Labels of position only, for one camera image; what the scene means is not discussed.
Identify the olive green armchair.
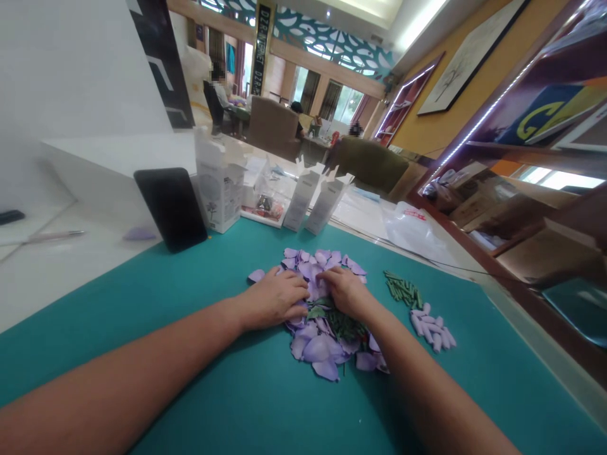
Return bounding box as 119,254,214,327
327,136,418,200

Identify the black cable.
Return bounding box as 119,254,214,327
374,234,527,283

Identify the red lit display shelf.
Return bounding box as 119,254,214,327
374,51,446,148

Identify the person's right hand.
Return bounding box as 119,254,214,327
316,265,380,319

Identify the pile of purple petals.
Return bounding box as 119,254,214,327
280,248,391,383

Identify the white tray with packets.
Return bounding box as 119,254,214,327
240,155,297,230

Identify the pink pen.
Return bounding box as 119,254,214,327
26,229,86,243

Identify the black smartphone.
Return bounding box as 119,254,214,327
133,166,209,255

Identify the pile of green leaves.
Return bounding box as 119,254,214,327
306,297,371,354

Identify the pile of purple oblong buds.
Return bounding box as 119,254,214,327
410,303,458,353

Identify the person's left hand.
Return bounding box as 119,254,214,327
240,265,312,332

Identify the pile of green stem pieces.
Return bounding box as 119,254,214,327
383,270,424,309

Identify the black pillar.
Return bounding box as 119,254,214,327
126,0,196,130

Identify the wooden shelf unit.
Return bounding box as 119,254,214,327
417,0,607,380

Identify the clear plastic sheet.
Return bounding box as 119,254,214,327
331,182,404,238

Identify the framed wall picture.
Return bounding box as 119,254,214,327
416,0,532,117

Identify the teal work mat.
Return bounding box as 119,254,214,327
0,215,607,455

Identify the slim white carton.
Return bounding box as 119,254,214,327
282,156,328,233
303,164,355,236

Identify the white plastic bag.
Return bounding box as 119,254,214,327
384,200,462,269

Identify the large white flower box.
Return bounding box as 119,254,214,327
193,125,249,234

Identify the beige armchair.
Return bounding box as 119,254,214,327
246,94,302,160

